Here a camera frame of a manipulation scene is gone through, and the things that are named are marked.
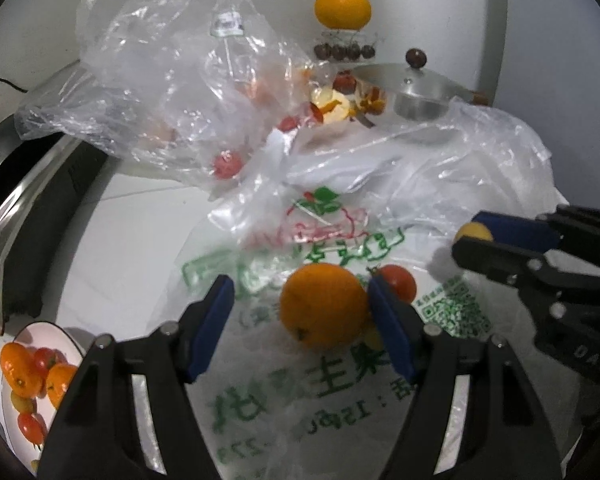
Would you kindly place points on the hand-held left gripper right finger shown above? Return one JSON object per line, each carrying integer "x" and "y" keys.
{"x": 391, "y": 332}

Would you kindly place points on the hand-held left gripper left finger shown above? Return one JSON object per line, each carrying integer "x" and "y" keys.
{"x": 210, "y": 330}

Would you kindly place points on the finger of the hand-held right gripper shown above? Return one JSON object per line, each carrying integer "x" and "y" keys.
{"x": 520, "y": 232}
{"x": 495, "y": 260}

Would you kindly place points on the yellow longan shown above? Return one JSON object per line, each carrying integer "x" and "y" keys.
{"x": 35, "y": 466}
{"x": 373, "y": 338}
{"x": 474, "y": 233}
{"x": 23, "y": 402}

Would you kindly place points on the red tomato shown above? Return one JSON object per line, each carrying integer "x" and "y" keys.
{"x": 401, "y": 282}
{"x": 228, "y": 165}
{"x": 287, "y": 123}
{"x": 47, "y": 360}
{"x": 30, "y": 426}

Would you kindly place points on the small orange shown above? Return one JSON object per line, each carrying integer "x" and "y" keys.
{"x": 20, "y": 370}
{"x": 320, "y": 305}
{"x": 61, "y": 385}

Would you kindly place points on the white round plate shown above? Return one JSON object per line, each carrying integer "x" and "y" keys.
{"x": 45, "y": 332}

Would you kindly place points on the printed plastic bag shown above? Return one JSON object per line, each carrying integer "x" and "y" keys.
{"x": 280, "y": 410}

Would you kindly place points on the steel pot lid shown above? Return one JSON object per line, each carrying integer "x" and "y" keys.
{"x": 422, "y": 80}

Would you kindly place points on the silver induction cooker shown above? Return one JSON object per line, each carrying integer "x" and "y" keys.
{"x": 25, "y": 200}

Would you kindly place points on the orange peel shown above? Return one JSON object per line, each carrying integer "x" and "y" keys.
{"x": 330, "y": 105}

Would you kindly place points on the dark red jujube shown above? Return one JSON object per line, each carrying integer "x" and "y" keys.
{"x": 345, "y": 81}

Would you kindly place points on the red fruit piece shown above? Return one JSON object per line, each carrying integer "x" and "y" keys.
{"x": 316, "y": 111}

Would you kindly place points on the clear plastic bag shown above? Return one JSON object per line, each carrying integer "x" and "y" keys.
{"x": 145, "y": 60}

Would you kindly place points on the large orange with leaf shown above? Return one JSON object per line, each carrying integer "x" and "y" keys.
{"x": 342, "y": 7}

